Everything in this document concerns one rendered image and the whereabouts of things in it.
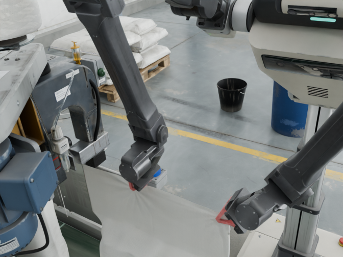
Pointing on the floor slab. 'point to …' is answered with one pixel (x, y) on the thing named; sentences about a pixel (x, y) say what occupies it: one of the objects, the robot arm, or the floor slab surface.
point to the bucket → (231, 94)
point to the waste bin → (287, 113)
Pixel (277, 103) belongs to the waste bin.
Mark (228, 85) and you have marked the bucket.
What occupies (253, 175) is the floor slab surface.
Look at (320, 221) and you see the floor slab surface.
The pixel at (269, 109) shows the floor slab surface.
